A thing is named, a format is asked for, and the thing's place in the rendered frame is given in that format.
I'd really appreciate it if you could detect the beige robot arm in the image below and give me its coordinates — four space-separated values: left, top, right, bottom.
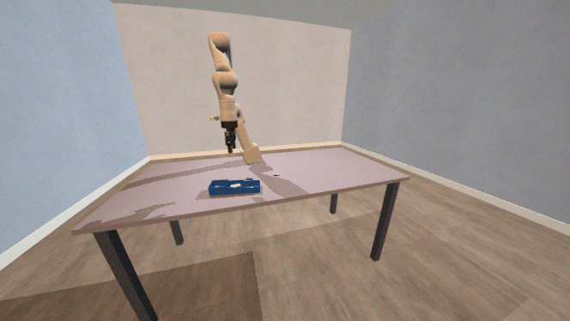
208 33 254 149

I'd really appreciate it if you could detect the blue rack of bins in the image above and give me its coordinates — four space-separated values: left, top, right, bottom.
208 179 260 196

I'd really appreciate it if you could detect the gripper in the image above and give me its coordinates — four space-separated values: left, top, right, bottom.
221 120 238 154

